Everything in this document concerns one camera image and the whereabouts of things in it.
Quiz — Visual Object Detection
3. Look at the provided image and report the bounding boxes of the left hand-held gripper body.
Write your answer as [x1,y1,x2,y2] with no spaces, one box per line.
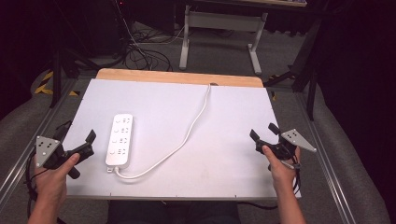
[35,135,95,180]

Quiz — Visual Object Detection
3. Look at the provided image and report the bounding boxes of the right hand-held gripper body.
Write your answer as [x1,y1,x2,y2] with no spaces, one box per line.
[254,128,318,161]

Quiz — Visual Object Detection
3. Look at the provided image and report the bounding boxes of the white power strip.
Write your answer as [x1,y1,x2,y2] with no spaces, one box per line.
[105,113,134,174]

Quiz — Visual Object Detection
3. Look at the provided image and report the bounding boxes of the person's left hand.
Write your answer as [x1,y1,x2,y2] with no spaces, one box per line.
[32,152,81,205]

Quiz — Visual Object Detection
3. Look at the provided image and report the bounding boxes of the person's right hand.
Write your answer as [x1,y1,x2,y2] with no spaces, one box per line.
[262,145,302,189]

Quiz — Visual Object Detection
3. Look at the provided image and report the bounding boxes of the yellow black floor tape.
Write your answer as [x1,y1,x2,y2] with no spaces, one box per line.
[33,70,80,97]

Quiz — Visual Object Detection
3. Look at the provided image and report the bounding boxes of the black metal stand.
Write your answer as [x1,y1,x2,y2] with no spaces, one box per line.
[49,43,102,109]
[263,17,323,121]

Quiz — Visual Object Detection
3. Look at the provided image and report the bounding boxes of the aluminium rail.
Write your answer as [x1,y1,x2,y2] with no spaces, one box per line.
[295,91,358,224]
[0,77,78,204]

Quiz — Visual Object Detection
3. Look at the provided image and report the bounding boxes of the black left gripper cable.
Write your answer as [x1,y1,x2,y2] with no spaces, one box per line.
[23,148,43,220]

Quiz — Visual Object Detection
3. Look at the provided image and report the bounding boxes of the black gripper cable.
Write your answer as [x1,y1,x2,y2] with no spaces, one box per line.
[291,160,303,198]
[23,148,43,220]

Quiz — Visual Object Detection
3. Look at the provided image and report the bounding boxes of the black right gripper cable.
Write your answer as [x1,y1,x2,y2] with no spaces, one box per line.
[291,160,303,198]

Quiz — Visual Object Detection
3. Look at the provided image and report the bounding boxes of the white power strip cable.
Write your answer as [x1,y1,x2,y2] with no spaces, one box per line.
[113,83,213,181]

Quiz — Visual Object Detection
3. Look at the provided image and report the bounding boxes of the black floor cables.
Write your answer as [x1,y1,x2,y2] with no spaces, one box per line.
[122,26,175,73]

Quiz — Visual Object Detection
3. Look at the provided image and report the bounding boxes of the thin white floor cable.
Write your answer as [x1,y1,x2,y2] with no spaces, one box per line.
[115,1,188,46]

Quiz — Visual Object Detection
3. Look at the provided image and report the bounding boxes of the white metal desk frame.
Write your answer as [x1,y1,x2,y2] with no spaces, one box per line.
[178,4,269,76]

